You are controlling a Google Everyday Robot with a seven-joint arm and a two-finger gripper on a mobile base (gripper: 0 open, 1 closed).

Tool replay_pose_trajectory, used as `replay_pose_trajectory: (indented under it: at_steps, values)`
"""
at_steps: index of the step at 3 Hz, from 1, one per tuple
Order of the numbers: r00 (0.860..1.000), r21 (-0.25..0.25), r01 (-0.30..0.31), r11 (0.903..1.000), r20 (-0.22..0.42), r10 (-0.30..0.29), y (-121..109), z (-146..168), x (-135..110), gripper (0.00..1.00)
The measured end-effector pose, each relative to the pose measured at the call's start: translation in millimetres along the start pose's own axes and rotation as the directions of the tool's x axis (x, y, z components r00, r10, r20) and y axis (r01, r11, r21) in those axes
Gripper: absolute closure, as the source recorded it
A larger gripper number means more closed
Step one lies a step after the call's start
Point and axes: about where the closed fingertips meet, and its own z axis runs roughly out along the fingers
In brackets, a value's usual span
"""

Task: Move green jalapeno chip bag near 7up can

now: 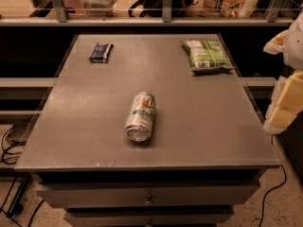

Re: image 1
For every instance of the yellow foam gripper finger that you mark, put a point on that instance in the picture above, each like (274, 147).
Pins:
(277, 44)
(286, 103)

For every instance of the green jalapeno chip bag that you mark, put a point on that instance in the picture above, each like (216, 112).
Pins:
(206, 56)

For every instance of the white green 7up can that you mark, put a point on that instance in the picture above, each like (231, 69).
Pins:
(139, 123)

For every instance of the black backpack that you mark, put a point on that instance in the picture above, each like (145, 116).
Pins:
(155, 8)

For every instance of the grey drawer cabinet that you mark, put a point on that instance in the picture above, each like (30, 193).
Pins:
(206, 153)

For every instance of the dark blue snack bar wrapper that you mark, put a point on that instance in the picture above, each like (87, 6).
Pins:
(101, 53)

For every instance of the clear plastic container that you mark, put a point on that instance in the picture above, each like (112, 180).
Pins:
(102, 8)

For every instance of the grey metal shelf rail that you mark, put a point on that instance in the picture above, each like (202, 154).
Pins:
(72, 13)

